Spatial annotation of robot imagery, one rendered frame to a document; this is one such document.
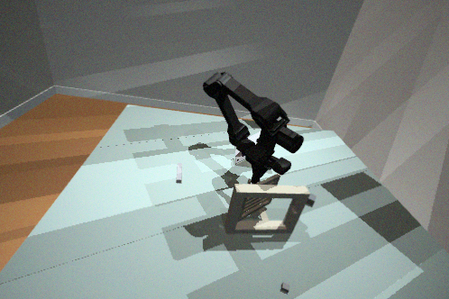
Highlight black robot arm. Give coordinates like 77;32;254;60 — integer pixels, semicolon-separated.
203;72;304;167

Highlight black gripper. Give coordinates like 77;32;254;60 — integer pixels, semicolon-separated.
236;136;291;178

